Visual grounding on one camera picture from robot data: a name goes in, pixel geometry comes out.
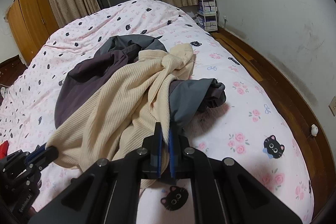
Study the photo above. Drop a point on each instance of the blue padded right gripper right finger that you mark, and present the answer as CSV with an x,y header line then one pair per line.
x,y
174,151

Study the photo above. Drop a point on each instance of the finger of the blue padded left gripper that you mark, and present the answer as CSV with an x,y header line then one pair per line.
x,y
44,159
39,149

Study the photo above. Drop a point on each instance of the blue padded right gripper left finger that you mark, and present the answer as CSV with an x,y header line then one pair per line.
x,y
157,150

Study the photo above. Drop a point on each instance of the cream ribbed knit sweater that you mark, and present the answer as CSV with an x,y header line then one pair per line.
x,y
110,125

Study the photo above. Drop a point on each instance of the red folded cloth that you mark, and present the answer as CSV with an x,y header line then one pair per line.
x,y
4,149

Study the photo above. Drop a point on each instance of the dark purple grey jacket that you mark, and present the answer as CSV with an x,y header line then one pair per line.
x,y
115,61

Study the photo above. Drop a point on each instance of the pink cat-print bed sheet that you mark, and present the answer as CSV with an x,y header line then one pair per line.
x,y
247,128

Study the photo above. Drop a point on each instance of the wooden wardrobe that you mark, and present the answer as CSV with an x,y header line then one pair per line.
x,y
31,22

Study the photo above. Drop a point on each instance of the wall power socket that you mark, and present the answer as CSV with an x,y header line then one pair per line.
x,y
332,106

